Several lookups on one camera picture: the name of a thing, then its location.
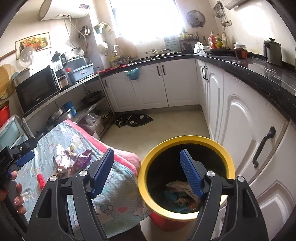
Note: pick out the clear plastic bag on counter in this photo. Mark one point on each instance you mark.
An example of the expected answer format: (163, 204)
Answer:
(200, 49)

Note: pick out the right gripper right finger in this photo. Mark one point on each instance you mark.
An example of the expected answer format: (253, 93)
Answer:
(243, 218)

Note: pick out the blue hanging basket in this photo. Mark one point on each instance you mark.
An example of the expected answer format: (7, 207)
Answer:
(132, 74)

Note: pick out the stacked steel pots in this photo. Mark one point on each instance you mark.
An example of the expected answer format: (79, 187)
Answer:
(66, 112)

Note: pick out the red plastic basin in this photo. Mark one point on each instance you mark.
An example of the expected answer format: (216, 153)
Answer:
(4, 115)

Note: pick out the white desk fan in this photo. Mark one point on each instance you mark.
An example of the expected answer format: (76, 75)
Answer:
(27, 55)

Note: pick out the Hello Kitty patterned tablecloth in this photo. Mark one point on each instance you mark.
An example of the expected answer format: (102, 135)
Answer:
(119, 207)

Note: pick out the oil and sauce bottles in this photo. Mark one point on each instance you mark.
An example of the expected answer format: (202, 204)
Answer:
(216, 42)

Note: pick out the metal kitchen shelf rack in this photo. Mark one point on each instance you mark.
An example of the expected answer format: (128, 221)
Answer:
(37, 118)

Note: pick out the white water heater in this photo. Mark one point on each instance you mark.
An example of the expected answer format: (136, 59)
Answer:
(58, 9)

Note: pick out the yellow rimmed trash bin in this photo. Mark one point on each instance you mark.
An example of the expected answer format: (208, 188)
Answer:
(162, 165)

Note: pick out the wall mounted small fan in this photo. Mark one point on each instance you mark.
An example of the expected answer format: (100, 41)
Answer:
(195, 19)

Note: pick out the woven bamboo tray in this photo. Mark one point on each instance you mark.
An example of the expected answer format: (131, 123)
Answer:
(6, 82)

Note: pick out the black blender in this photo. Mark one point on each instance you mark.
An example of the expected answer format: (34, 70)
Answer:
(58, 64)

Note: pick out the person's left hand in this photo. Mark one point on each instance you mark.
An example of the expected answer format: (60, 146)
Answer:
(18, 200)

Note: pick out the black cabinet door handle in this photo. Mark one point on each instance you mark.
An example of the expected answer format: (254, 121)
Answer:
(271, 133)

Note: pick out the blue plastic storage box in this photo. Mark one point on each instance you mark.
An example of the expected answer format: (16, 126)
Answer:
(81, 73)

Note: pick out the white plastic bag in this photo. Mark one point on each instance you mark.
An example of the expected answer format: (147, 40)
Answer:
(179, 186)

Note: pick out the black cloth on floor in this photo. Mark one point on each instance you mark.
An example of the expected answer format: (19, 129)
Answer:
(132, 120)

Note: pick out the dark printed snack packet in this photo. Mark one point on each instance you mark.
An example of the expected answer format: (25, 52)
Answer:
(188, 203)

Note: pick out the black frying pan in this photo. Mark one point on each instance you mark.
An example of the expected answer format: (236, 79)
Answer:
(92, 98)

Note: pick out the black microwave oven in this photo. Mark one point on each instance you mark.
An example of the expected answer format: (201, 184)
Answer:
(37, 88)

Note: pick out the grey metal kettle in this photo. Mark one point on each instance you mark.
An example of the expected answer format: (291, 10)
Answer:
(272, 52)

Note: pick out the plastic drawer cabinet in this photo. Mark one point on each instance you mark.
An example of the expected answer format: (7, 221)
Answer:
(12, 133)

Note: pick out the purple snack wrapper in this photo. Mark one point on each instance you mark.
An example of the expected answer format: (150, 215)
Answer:
(68, 161)

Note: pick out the fruit picture on wall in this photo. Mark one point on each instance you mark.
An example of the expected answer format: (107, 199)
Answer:
(38, 42)

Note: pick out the dark red small jar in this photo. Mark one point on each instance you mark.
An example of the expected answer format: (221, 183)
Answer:
(240, 50)

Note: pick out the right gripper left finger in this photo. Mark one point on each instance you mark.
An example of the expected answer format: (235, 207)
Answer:
(50, 219)

